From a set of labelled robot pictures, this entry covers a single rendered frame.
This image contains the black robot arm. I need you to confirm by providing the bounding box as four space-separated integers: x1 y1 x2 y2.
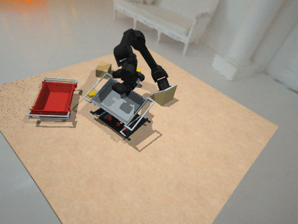
112 29 171 91

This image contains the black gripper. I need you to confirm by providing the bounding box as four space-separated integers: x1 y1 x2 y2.
112 71 145 96

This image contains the red plastic tray with grey wire bars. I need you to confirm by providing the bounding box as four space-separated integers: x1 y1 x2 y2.
27 77 77 117

